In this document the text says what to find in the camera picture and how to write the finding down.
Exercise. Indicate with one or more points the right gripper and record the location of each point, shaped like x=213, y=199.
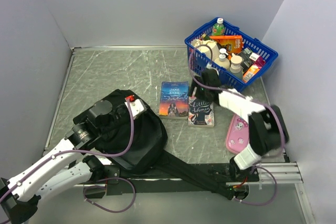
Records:
x=195, y=84

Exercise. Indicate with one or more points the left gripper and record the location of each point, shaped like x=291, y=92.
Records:
x=123, y=105

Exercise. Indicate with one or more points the black backpack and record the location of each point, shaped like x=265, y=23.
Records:
x=147, y=149

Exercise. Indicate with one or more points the Little Women paperback book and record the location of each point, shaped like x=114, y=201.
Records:
x=200, y=113

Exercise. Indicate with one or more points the Jane Eyre paperback book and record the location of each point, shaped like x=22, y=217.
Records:
x=174, y=100

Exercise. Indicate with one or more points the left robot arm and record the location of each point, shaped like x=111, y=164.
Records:
x=71, y=162

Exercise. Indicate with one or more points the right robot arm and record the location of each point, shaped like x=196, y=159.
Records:
x=267, y=129

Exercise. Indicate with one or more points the blue plastic basket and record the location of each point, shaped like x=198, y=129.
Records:
x=200, y=60

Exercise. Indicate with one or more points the cream pump bottle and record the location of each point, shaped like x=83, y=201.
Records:
x=222, y=59

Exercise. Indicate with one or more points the beige lidded bottle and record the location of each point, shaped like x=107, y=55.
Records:
x=235, y=66

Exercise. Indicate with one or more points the beige cloth pouch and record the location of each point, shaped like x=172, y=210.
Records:
x=207, y=47

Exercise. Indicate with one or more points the orange small carton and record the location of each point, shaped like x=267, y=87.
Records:
x=254, y=69

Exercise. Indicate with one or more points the orange snack box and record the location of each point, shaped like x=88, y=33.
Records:
x=232, y=43

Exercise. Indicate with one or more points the black box with barcode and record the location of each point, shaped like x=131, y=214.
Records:
x=248, y=58

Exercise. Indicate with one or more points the green drink bottle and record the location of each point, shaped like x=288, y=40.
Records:
x=218, y=28

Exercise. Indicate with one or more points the magenta small box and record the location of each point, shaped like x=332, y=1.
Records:
x=260, y=62

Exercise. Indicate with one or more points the pink pencil case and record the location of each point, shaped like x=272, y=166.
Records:
x=237, y=135

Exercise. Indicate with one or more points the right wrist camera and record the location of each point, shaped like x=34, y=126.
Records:
x=209, y=66

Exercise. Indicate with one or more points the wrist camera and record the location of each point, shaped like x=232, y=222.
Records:
x=209, y=66
x=136, y=106

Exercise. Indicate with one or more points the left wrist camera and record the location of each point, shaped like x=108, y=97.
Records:
x=136, y=106

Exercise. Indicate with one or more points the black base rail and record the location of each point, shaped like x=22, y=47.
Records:
x=156, y=181

